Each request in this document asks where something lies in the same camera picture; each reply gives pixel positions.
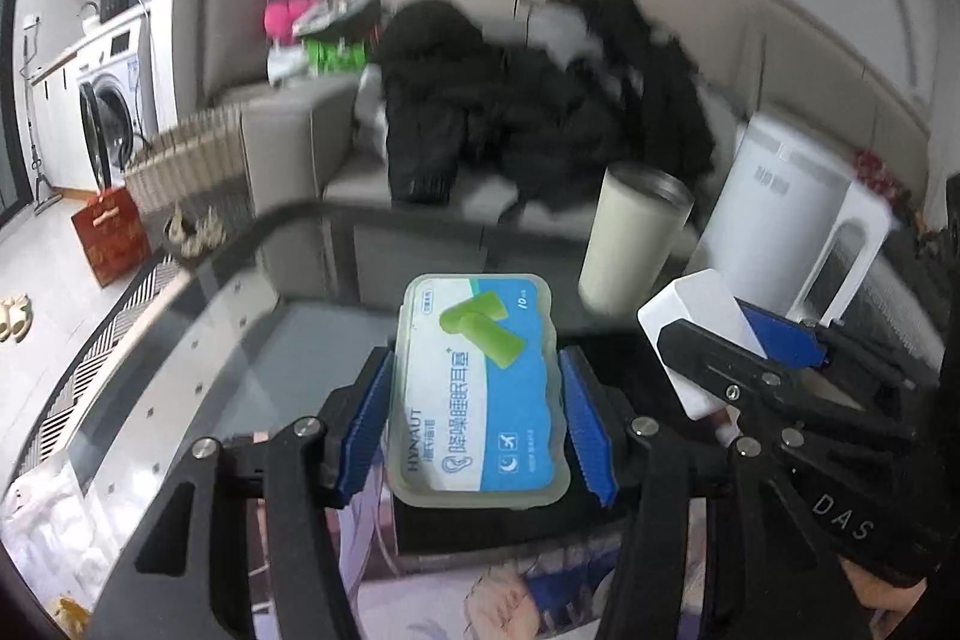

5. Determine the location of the anime print desk mat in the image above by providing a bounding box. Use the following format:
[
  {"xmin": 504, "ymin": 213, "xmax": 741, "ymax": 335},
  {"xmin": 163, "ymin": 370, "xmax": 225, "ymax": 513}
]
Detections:
[{"xmin": 245, "ymin": 458, "xmax": 712, "ymax": 640}]

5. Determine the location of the green plastic bag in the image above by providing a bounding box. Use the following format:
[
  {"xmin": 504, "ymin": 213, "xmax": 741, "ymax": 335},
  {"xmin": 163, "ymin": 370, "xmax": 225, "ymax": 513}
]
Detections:
[{"xmin": 302, "ymin": 39, "xmax": 370, "ymax": 74}]

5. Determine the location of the black jacket pile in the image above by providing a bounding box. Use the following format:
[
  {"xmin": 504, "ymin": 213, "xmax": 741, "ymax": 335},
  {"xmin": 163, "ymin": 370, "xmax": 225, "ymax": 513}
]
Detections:
[{"xmin": 371, "ymin": 0, "xmax": 716, "ymax": 209}]

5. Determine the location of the small white box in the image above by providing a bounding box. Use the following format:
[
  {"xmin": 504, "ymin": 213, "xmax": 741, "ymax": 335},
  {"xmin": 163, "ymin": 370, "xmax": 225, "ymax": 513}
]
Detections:
[{"xmin": 636, "ymin": 269, "xmax": 766, "ymax": 420}]

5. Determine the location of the pink plush toy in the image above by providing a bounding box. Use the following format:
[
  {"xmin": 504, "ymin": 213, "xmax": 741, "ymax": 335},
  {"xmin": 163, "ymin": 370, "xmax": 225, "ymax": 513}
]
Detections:
[{"xmin": 262, "ymin": 0, "xmax": 317, "ymax": 46}]

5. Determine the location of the white electric kettle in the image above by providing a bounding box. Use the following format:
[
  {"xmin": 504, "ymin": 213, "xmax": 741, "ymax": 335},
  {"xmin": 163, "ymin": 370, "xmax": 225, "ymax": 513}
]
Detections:
[{"xmin": 686, "ymin": 112, "xmax": 893, "ymax": 325}]

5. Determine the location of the woven wicker basket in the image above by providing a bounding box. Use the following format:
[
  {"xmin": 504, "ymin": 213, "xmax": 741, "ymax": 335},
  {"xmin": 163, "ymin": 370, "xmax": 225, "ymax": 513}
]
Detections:
[{"xmin": 124, "ymin": 104, "xmax": 251, "ymax": 224}]

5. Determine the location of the earplug box blue label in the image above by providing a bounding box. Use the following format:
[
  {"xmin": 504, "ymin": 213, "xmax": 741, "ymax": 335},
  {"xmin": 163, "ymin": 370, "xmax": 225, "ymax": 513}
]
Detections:
[{"xmin": 386, "ymin": 275, "xmax": 569, "ymax": 510}]

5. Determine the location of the white washing machine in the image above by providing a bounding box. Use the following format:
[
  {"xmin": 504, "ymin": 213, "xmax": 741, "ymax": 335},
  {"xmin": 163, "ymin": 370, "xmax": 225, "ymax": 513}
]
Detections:
[{"xmin": 75, "ymin": 5, "xmax": 158, "ymax": 190}]

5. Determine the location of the person's right hand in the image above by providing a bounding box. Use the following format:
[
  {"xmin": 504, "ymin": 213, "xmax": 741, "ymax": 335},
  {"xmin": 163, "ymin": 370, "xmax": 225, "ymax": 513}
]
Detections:
[{"xmin": 839, "ymin": 559, "xmax": 928, "ymax": 640}]

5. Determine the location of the grey back cushion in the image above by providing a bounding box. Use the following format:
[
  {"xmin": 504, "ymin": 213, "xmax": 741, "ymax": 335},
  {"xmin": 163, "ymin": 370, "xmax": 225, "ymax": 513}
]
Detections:
[{"xmin": 197, "ymin": 0, "xmax": 275, "ymax": 107}]

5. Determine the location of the red gift bag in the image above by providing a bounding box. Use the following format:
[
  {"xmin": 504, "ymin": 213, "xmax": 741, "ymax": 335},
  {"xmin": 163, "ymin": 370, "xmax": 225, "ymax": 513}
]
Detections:
[{"xmin": 71, "ymin": 187, "xmax": 151, "ymax": 287}]

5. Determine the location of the grey sofa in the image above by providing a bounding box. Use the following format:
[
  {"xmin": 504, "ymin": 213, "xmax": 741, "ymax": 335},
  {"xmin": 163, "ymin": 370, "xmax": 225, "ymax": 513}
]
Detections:
[{"xmin": 208, "ymin": 73, "xmax": 752, "ymax": 312}]

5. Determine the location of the beige tumbler cup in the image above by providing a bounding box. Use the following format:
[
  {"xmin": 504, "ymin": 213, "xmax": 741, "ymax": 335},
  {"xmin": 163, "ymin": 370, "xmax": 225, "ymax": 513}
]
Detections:
[{"xmin": 578, "ymin": 163, "xmax": 693, "ymax": 319}]

